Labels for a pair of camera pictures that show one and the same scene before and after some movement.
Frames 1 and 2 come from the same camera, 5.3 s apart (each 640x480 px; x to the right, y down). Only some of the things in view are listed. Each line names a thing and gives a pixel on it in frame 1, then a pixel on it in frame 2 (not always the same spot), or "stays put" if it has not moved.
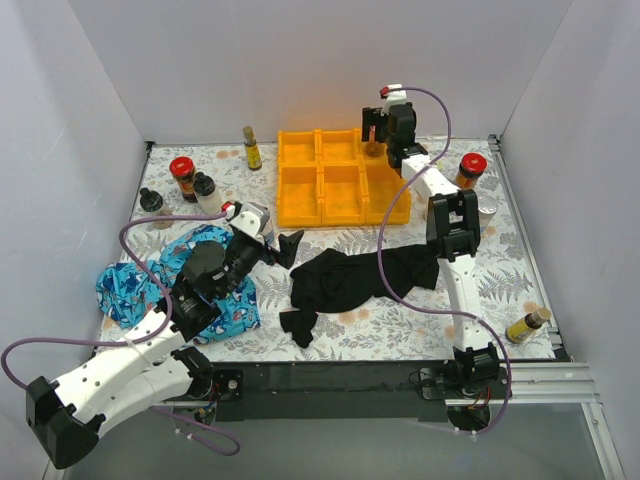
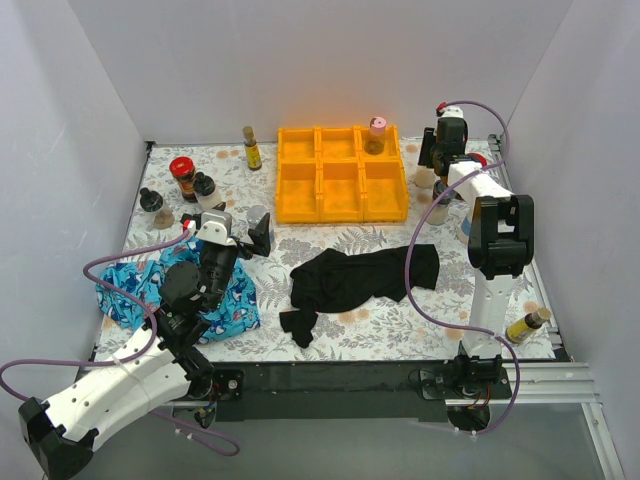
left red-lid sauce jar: (183, 168) stays put
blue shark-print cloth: (127, 296) stays put
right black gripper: (373, 118) -> (428, 148)
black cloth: (330, 280) stays put
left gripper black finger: (288, 247) -> (261, 236)
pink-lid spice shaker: (373, 148) stays put
